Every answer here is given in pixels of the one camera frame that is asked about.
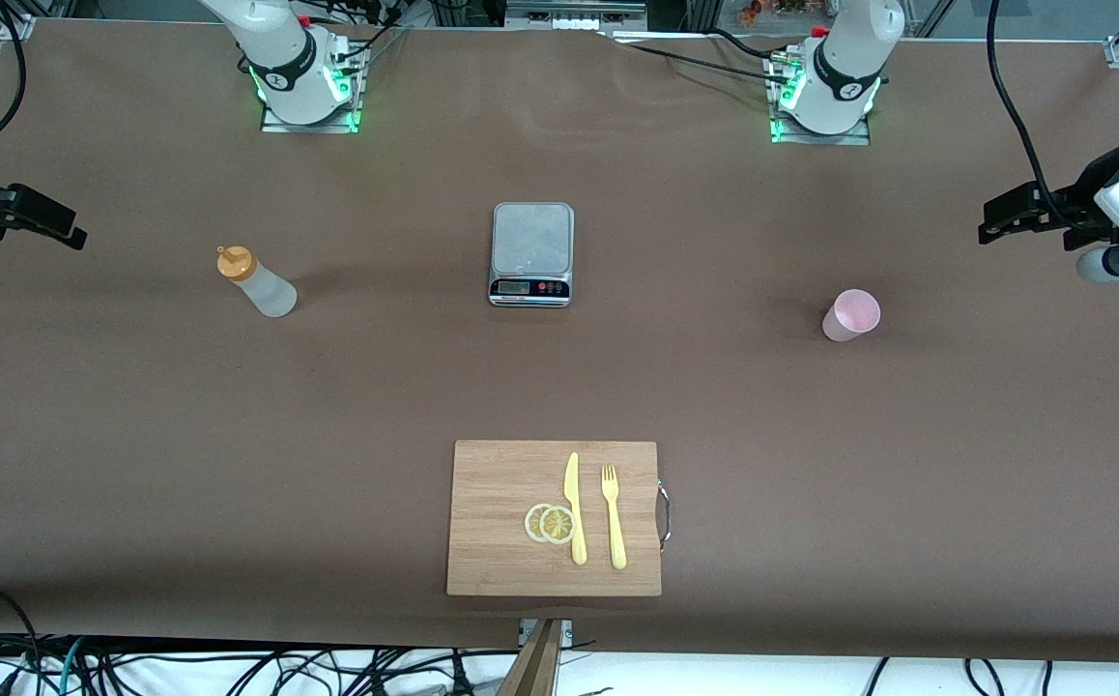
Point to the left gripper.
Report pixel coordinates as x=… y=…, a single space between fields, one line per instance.
x=1077 y=204

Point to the pink plastic cup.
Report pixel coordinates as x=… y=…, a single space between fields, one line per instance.
x=849 y=317

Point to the translucent sauce bottle orange cap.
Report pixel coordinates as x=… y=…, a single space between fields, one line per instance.
x=270 y=293

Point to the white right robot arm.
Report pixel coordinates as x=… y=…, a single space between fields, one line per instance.
x=289 y=68

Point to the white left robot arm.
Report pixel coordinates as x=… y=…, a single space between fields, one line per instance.
x=849 y=68

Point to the white power strip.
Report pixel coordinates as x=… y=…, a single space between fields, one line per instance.
x=574 y=17

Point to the silver digital kitchen scale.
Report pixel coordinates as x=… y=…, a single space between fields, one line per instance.
x=531 y=242

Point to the yellow plastic fork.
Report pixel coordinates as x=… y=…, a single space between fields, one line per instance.
x=615 y=527

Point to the yellow plastic knife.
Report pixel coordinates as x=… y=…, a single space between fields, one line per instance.
x=574 y=503

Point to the lemon slice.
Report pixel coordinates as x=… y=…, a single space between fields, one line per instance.
x=530 y=523
x=558 y=525

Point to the wooden cutting board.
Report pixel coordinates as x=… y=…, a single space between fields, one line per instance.
x=492 y=522

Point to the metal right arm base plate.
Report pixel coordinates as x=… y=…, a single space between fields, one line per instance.
x=274 y=125

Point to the wooden post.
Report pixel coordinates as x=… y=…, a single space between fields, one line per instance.
x=532 y=667

